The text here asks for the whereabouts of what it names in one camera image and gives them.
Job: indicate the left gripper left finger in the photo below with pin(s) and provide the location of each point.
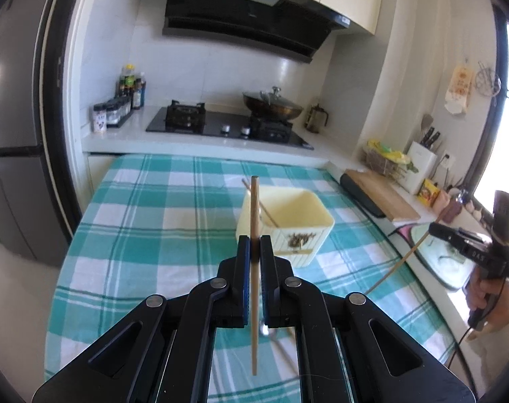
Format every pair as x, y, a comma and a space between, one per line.
161, 351

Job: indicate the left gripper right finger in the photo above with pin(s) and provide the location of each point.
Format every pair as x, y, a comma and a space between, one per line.
348, 349

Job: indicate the bamboo chopstick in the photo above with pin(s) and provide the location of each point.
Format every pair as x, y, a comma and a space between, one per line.
399, 264
255, 271
264, 209

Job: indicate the stainless steel spoon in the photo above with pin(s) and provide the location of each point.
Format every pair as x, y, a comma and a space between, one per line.
272, 334

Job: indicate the yellow snack packet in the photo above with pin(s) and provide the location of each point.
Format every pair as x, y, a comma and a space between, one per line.
428, 193

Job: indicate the wooden cutting board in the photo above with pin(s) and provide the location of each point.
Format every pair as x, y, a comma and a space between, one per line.
380, 191

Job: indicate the white knife block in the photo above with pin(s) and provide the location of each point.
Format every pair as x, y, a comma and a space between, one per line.
423, 159

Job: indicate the teal white plaid tablecloth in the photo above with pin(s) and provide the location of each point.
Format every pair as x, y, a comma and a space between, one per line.
162, 224

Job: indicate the cream ribbed utensil holder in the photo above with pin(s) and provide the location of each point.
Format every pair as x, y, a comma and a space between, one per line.
304, 223

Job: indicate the grey refrigerator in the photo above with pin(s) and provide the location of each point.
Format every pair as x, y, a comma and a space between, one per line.
30, 221

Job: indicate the dark glass french press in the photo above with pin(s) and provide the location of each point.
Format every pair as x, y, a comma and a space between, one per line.
316, 120

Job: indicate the black gas stove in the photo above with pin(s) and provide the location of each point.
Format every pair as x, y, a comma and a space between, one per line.
197, 120

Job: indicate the white spice jar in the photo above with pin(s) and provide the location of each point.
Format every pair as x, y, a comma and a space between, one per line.
99, 117

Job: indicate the dark wok with lid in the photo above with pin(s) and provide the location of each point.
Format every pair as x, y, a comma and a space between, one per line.
271, 105

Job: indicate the sauce bottles cluster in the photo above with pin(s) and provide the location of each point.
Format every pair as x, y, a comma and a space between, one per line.
132, 85

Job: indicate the black range hood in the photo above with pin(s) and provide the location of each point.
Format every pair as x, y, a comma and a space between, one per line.
292, 28

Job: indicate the wire basket with vegetables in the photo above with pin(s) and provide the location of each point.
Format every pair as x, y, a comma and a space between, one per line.
386, 161

